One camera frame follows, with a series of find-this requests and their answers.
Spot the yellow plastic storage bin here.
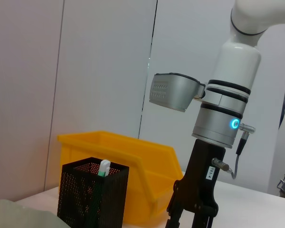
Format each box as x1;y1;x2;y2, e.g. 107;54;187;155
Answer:
57;130;184;225

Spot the translucent glass fruit plate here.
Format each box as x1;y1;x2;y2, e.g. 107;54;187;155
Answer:
0;199;72;228

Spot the black mesh pen holder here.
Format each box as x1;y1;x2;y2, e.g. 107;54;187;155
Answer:
57;157;130;228

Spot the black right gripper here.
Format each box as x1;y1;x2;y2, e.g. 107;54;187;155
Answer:
166;139;226;228

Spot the green pen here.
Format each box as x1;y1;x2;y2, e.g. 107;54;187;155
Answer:
97;159;111;178

